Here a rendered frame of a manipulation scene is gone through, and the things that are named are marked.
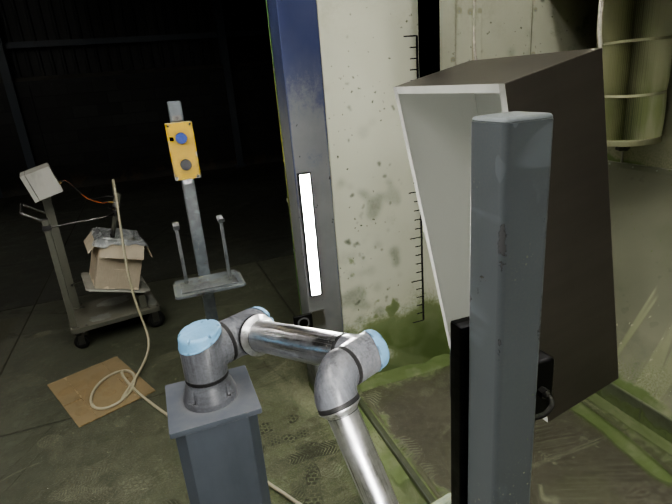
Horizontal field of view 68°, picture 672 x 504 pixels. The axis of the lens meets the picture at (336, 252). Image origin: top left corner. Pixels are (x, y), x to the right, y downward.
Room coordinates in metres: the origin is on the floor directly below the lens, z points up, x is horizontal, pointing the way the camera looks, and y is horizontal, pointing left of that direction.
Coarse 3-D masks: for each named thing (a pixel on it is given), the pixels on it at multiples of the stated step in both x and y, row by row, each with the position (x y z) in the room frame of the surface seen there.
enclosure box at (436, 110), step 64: (512, 64) 1.66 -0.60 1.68; (576, 64) 1.47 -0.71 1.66; (448, 128) 2.03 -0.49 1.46; (576, 128) 1.48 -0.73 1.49; (448, 192) 2.03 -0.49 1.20; (576, 192) 1.49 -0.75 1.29; (448, 256) 2.03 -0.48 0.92; (576, 256) 1.50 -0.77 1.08; (448, 320) 2.03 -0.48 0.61; (576, 320) 1.51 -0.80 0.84; (576, 384) 1.52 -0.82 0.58
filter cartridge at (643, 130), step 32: (608, 0) 2.53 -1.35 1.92; (640, 0) 2.44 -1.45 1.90; (608, 32) 2.52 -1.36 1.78; (640, 32) 2.44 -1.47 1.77; (608, 64) 2.51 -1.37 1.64; (640, 64) 2.42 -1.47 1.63; (608, 96) 2.50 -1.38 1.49; (640, 96) 2.42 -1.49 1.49; (608, 128) 2.49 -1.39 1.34; (640, 128) 2.42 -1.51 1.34
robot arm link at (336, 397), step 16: (336, 352) 1.16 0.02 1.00; (320, 368) 1.14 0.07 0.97; (336, 368) 1.11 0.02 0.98; (352, 368) 1.12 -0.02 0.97; (320, 384) 1.10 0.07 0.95; (336, 384) 1.08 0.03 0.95; (352, 384) 1.10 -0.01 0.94; (320, 400) 1.08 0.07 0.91; (336, 400) 1.06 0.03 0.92; (352, 400) 1.07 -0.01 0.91; (320, 416) 1.08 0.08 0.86; (336, 416) 1.05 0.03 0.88; (352, 416) 1.06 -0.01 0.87; (336, 432) 1.06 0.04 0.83; (352, 432) 1.04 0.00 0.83; (368, 432) 1.07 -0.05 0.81; (352, 448) 1.03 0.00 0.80; (368, 448) 1.04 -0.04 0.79; (352, 464) 1.02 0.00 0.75; (368, 464) 1.02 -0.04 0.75; (368, 480) 1.00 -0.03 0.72; (384, 480) 1.01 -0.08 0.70; (368, 496) 0.99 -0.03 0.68; (384, 496) 0.99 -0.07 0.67
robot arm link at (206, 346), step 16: (208, 320) 1.59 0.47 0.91; (192, 336) 1.50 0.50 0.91; (208, 336) 1.49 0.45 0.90; (224, 336) 1.54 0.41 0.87; (192, 352) 1.46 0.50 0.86; (208, 352) 1.47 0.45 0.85; (224, 352) 1.51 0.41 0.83; (192, 368) 1.47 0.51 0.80; (208, 368) 1.47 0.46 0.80; (224, 368) 1.52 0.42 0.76
